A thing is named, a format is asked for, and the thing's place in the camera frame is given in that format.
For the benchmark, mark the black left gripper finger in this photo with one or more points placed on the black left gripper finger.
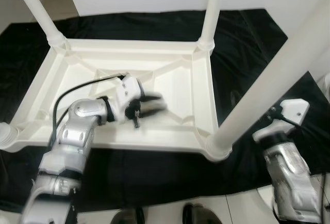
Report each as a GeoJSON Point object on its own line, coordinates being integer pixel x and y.
{"type": "Point", "coordinates": [154, 111]}
{"type": "Point", "coordinates": [153, 99]}

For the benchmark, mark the white plastic table top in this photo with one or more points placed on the white plastic table top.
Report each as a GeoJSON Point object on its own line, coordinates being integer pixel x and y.
{"type": "Point", "coordinates": [170, 79]}

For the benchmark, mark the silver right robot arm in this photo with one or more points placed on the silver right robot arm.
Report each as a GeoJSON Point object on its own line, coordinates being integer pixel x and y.
{"type": "Point", "coordinates": [289, 172]}

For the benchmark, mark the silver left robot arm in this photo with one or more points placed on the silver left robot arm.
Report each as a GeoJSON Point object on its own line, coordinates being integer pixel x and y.
{"type": "Point", "coordinates": [77, 126]}

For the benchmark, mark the black table cloth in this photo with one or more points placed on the black table cloth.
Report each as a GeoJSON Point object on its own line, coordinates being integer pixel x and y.
{"type": "Point", "coordinates": [129, 177]}

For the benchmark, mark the grey left robot foot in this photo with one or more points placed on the grey left robot foot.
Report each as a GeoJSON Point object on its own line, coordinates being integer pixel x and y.
{"type": "Point", "coordinates": [126, 216]}

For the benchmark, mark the grey robot foot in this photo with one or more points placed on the grey robot foot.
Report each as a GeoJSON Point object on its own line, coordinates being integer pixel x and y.
{"type": "Point", "coordinates": [126, 216]}
{"type": "Point", "coordinates": [201, 214]}

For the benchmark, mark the grey right robot foot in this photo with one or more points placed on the grey right robot foot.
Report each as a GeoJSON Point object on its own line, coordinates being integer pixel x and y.
{"type": "Point", "coordinates": [201, 214]}

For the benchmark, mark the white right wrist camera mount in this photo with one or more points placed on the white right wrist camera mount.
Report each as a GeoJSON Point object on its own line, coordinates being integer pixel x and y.
{"type": "Point", "coordinates": [296, 110]}

